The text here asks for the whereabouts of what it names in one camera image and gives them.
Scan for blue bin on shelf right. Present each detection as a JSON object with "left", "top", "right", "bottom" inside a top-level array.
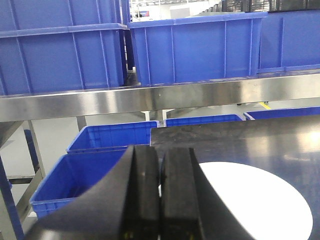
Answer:
[{"left": 258, "top": 9, "right": 320, "bottom": 74}]

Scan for blue floor bin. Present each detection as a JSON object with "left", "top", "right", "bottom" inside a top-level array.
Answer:
[
  {"left": 66, "top": 120, "right": 160, "bottom": 154},
  {"left": 164, "top": 114, "right": 243, "bottom": 127},
  {"left": 29, "top": 150, "right": 125, "bottom": 219},
  {"left": 243, "top": 106, "right": 320, "bottom": 120}
]

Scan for light blue plate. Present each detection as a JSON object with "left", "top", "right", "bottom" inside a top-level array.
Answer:
[{"left": 199, "top": 162, "right": 314, "bottom": 240}]

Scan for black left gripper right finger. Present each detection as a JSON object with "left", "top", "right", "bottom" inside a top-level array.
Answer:
[{"left": 160, "top": 147, "right": 253, "bottom": 240}]

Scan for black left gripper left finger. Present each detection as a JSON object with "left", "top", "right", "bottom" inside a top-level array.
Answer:
[{"left": 24, "top": 145, "right": 160, "bottom": 240}]

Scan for stainless steel shelf rack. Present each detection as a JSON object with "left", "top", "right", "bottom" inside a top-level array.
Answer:
[{"left": 0, "top": 69, "right": 320, "bottom": 240}]

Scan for blue bin on shelf middle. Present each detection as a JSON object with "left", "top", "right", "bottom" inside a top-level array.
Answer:
[{"left": 128, "top": 12, "right": 268, "bottom": 86}]

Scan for blue bin on shelf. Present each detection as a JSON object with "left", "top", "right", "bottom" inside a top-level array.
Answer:
[
  {"left": 0, "top": 0, "right": 129, "bottom": 96},
  {"left": 258, "top": 9, "right": 320, "bottom": 74},
  {"left": 128, "top": 12, "right": 268, "bottom": 86}
]

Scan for blue floor bin near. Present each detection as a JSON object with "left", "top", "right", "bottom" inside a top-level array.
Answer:
[{"left": 29, "top": 150, "right": 125, "bottom": 219}]

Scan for blue bin on shelf left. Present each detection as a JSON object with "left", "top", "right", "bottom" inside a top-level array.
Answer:
[{"left": 0, "top": 0, "right": 129, "bottom": 96}]

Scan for blue floor bin far right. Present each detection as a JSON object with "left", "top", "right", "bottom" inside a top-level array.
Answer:
[{"left": 243, "top": 106, "right": 320, "bottom": 120}]

